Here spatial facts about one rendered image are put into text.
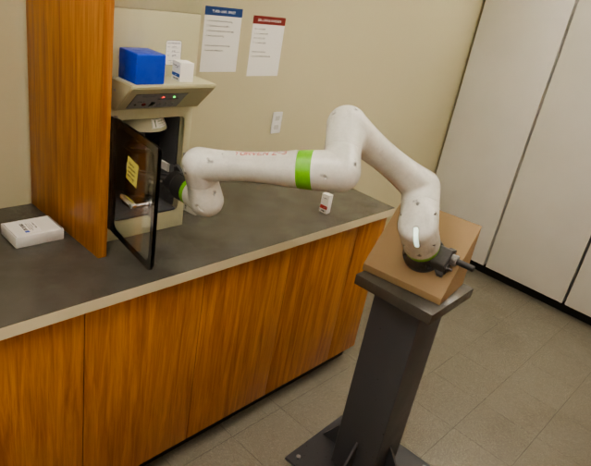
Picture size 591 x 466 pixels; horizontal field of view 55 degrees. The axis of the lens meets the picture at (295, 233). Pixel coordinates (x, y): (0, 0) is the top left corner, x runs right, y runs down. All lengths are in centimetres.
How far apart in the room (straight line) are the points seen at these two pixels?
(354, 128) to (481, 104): 285
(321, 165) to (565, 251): 299
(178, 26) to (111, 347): 105
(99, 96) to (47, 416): 98
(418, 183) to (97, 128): 102
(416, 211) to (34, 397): 130
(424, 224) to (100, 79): 107
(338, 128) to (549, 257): 297
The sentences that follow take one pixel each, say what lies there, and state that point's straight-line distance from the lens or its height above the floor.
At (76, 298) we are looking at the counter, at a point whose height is 94.
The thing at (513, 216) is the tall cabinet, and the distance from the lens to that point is 446.
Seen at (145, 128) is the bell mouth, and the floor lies 133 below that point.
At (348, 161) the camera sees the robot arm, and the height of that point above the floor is 144.
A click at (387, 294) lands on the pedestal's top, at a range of 203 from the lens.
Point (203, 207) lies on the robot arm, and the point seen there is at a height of 119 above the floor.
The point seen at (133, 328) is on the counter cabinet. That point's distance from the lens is 195.
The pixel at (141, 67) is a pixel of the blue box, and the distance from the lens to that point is 180.
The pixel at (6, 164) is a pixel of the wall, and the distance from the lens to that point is 231.
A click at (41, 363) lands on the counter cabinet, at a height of 75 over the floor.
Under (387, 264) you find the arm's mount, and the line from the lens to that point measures 210.
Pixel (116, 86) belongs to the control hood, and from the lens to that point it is 186.
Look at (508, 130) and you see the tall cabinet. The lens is 440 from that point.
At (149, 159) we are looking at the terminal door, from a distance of 169.
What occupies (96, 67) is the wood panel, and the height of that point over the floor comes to 155.
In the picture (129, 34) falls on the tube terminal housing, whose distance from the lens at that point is 189.
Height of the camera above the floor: 190
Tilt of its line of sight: 25 degrees down
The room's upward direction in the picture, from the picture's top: 11 degrees clockwise
